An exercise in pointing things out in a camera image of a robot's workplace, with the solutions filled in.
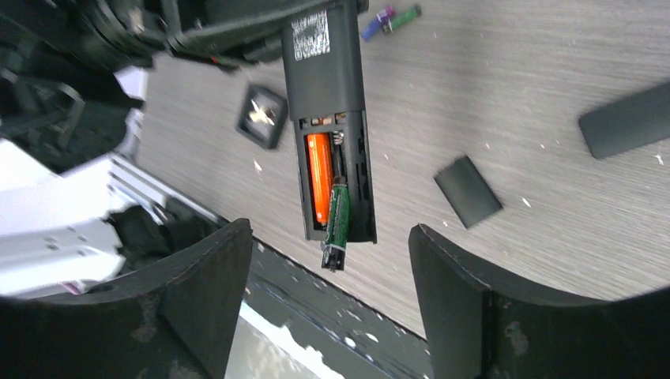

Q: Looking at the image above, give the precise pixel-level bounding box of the green battery beside blue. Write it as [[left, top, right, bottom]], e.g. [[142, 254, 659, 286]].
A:
[[382, 3, 423, 35]]

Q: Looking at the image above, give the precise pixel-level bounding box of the black remote with label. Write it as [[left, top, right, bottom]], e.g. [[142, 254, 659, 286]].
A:
[[281, 1, 377, 243]]

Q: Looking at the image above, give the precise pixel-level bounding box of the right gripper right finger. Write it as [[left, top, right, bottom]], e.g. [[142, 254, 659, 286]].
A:
[[408, 224, 669, 378]]

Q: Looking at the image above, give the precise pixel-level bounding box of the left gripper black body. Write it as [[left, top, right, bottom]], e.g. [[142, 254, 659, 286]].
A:
[[160, 0, 343, 71]]

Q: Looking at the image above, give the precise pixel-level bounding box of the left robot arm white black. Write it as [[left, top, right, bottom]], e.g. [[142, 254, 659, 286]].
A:
[[1, 1, 377, 243]]

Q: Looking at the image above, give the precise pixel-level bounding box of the black remote plain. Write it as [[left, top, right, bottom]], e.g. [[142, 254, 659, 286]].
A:
[[578, 82, 669, 159]]

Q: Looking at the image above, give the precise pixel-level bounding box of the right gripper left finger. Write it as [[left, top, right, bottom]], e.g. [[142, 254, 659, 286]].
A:
[[1, 219, 253, 378]]

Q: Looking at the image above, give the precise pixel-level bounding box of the blue purple battery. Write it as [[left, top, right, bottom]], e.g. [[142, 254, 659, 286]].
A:
[[360, 5, 395, 42]]

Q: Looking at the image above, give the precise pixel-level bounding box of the black battery cover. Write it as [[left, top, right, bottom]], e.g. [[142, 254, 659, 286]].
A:
[[434, 156, 503, 229]]

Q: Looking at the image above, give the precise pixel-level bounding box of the small black square tray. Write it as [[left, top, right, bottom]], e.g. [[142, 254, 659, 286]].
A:
[[235, 84, 288, 150]]

